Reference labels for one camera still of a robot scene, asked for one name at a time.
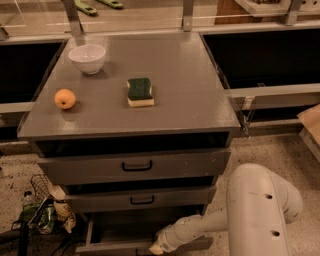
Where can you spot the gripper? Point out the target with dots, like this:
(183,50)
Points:
(172,234)

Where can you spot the grey bottom drawer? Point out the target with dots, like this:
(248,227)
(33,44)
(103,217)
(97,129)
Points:
(130,232)

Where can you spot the grey drawer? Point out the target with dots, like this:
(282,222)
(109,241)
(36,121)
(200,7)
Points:
(134,167)
(141,199)
(130,232)

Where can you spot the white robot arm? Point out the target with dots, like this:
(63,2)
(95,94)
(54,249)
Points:
(259,205)

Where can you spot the grey middle drawer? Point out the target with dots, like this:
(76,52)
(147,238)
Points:
(141,199)

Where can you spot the grey top drawer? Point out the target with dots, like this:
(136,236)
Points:
(134,167)

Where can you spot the grey drawer cabinet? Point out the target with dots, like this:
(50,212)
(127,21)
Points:
(190,111)

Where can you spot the green snack bag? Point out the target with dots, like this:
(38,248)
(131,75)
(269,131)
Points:
(40,218)

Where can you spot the clear plastic bottle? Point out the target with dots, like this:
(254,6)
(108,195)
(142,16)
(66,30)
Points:
(28,199)

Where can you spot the green yellow sponge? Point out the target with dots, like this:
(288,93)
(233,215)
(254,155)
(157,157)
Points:
(139,92)

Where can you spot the orange fruit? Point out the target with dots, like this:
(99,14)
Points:
(64,99)

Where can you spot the brown cardboard box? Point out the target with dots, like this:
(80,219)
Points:
(310,119)

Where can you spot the white ceramic bowl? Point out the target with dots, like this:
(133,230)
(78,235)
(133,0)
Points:
(89,58)

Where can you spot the green tool left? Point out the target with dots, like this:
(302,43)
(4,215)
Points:
(86,9)

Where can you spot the green tool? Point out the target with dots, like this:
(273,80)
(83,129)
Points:
(112,3)
(86,9)

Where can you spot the green tool right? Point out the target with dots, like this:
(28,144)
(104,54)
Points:
(112,3)

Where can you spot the black wire basket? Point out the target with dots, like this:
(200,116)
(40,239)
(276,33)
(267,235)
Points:
(40,183)

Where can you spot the metal bracket left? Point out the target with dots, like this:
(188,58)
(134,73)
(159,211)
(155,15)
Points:
(73,17)

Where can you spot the metal bracket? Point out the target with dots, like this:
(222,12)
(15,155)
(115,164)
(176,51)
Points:
(291,16)
(187,15)
(73,17)

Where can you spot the metal bracket middle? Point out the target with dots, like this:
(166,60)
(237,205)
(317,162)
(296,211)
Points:
(187,15)

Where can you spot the metal bracket right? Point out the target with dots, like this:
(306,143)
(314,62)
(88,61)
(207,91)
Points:
(291,16)

